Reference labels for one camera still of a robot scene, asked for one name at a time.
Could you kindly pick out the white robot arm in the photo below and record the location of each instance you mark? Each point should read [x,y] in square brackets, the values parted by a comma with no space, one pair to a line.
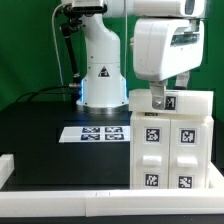
[103,88]

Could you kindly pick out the white marker base plate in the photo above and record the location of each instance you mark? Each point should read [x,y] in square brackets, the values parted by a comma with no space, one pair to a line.
[95,134]

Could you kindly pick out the white cabinet body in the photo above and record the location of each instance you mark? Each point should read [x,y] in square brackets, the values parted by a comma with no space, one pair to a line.
[170,151]

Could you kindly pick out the white cabinet top block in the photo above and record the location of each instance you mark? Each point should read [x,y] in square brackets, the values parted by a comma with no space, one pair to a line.
[181,102]

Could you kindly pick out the white cabinet door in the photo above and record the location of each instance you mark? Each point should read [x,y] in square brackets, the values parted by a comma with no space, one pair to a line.
[149,151]
[190,151]

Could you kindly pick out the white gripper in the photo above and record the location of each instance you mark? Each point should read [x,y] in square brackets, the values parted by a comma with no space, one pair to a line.
[163,48]

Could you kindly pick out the white workspace border frame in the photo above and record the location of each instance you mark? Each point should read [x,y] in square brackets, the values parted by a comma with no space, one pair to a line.
[109,202]

